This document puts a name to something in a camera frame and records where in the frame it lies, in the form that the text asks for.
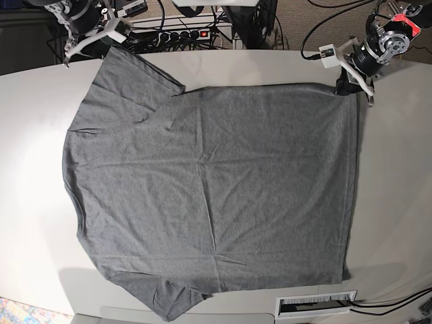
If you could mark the white power strip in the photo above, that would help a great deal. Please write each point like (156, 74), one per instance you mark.
(192, 36)

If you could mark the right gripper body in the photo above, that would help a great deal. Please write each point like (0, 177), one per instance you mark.
(80, 19)

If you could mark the grey T-shirt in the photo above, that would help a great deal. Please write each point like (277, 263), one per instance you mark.
(183, 194)

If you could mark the white table leg column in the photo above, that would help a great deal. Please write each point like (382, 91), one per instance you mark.
(237, 43)

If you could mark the table cable grommet box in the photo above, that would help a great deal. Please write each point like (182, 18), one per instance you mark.
(318, 305)

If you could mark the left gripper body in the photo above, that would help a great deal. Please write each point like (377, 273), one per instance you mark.
(366, 57)

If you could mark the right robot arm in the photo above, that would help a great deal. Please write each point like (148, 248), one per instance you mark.
(57, 8)

